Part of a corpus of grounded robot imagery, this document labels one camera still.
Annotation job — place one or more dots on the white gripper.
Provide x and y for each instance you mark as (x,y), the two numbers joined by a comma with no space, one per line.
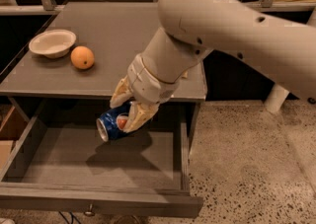
(148,82)

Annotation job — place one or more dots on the blue pepsi can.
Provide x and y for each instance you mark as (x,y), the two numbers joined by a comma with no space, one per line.
(111,123)

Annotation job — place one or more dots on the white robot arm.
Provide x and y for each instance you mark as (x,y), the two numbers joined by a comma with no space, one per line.
(281,50)

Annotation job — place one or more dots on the grey open top drawer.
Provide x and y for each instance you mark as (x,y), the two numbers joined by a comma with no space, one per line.
(60,163)

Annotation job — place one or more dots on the metal drawer knob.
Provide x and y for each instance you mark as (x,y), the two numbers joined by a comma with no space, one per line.
(90,211)

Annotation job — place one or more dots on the green yellow sponge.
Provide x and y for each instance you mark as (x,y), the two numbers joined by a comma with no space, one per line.
(185,75)

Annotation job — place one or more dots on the orange fruit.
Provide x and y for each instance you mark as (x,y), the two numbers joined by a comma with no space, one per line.
(82,57)

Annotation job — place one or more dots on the white paper bowl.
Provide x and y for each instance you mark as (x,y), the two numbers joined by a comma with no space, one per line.
(52,44)

